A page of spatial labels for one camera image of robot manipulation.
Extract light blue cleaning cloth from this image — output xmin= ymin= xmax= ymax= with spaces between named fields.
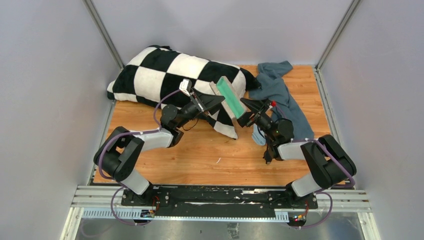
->
xmin=251 ymin=124 xmax=266 ymax=146

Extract aluminium frame rail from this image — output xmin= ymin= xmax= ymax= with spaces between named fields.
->
xmin=71 ymin=186 xmax=372 ymax=223

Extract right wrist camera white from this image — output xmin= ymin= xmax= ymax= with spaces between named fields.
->
xmin=266 ymin=101 xmax=277 ymax=111

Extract grey-blue towel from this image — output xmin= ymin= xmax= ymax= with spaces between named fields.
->
xmin=248 ymin=60 xmax=315 ymax=141

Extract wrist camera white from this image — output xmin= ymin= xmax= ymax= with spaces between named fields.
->
xmin=266 ymin=101 xmax=277 ymax=111
xmin=179 ymin=78 xmax=192 ymax=97

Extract black sunglasses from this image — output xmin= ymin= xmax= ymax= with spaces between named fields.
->
xmin=263 ymin=145 xmax=274 ymax=165

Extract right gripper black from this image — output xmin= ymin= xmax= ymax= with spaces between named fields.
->
xmin=230 ymin=98 xmax=278 ymax=143

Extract black white checkered pillow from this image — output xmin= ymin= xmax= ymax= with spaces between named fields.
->
xmin=106 ymin=44 xmax=262 ymax=140

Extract grey glasses case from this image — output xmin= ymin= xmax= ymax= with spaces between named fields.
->
xmin=209 ymin=76 xmax=248 ymax=120

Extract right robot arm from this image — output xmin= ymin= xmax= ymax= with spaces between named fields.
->
xmin=237 ymin=98 xmax=357 ymax=209

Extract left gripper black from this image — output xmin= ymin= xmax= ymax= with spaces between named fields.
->
xmin=175 ymin=88 xmax=227 ymax=130

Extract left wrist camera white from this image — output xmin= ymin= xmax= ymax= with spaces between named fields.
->
xmin=179 ymin=78 xmax=192 ymax=97

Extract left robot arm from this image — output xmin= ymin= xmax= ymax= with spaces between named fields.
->
xmin=93 ymin=89 xmax=225 ymax=207

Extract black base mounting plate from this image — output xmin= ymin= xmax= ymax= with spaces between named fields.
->
xmin=121 ymin=185 xmax=318 ymax=218

